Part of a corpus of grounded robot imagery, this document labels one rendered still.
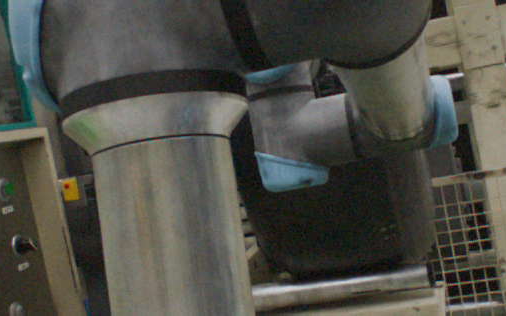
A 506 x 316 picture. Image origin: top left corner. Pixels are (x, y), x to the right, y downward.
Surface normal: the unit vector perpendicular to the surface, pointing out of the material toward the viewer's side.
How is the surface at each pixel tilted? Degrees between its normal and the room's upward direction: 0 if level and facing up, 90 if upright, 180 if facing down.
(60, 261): 90
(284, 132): 82
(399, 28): 137
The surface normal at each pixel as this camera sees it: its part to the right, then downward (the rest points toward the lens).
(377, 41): 0.44, 0.83
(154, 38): 0.15, -0.15
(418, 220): 0.61, 0.42
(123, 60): -0.18, -0.09
